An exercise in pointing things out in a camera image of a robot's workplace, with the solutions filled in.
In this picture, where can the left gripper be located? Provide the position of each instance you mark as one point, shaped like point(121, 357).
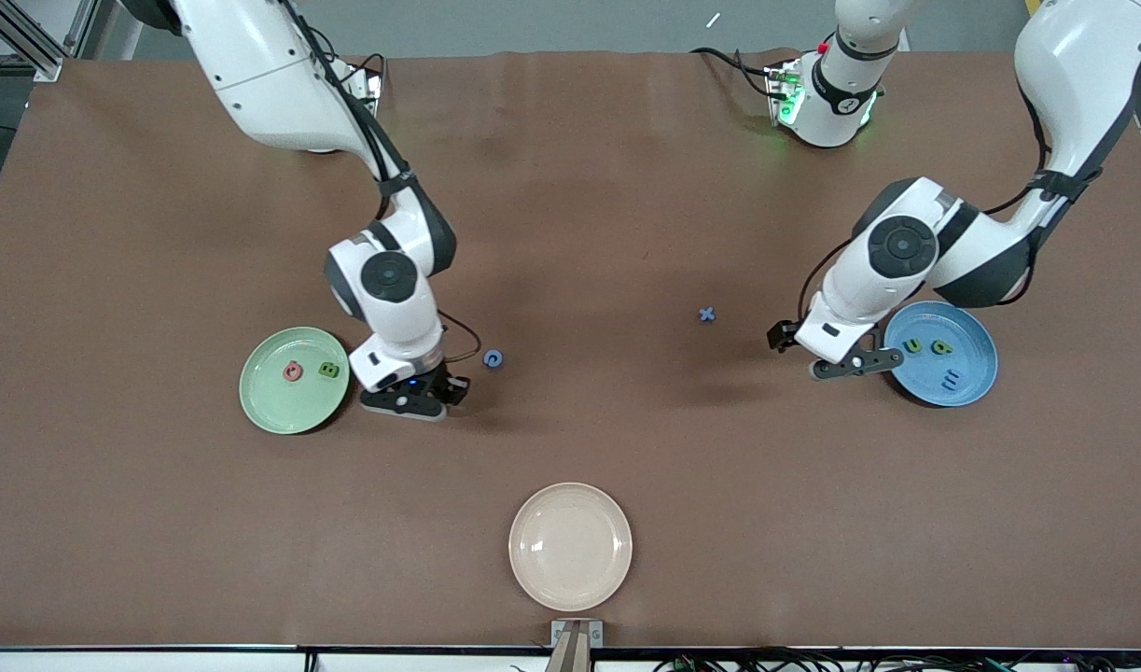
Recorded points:
point(781, 336)

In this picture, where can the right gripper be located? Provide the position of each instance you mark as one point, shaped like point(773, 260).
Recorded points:
point(445, 383)

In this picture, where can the green capital letter B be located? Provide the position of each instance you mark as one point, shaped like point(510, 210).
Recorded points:
point(328, 370)

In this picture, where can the green letter q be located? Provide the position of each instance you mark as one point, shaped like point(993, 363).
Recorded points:
point(943, 347)

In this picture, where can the blue letter m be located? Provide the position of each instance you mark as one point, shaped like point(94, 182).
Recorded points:
point(950, 378)

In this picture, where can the blue letter C piece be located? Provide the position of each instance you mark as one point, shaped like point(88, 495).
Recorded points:
point(493, 358)

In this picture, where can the red capital letter G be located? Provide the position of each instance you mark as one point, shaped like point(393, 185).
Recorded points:
point(293, 372)

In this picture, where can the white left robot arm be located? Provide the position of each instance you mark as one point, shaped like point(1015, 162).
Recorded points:
point(1074, 65)

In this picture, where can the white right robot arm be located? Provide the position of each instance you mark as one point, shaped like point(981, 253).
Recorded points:
point(271, 84)

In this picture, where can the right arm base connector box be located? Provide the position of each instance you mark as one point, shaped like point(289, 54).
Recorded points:
point(369, 89)

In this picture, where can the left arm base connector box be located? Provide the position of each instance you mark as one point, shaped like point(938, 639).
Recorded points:
point(785, 93)

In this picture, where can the blue plate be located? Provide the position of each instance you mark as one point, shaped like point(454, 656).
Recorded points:
point(971, 373)

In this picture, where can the green plate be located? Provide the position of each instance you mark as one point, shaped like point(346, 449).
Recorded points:
point(285, 406)

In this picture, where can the brown table cover mat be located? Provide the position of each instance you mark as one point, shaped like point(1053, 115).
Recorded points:
point(719, 513)

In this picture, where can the beige plate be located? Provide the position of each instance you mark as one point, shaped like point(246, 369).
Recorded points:
point(570, 546)

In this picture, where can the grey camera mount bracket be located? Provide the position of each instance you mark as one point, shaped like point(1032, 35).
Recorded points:
point(577, 635)

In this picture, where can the white table edge rail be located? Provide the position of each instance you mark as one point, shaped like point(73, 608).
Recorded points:
point(160, 663)

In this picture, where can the aluminium frame profile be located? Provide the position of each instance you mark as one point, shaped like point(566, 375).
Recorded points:
point(29, 42)

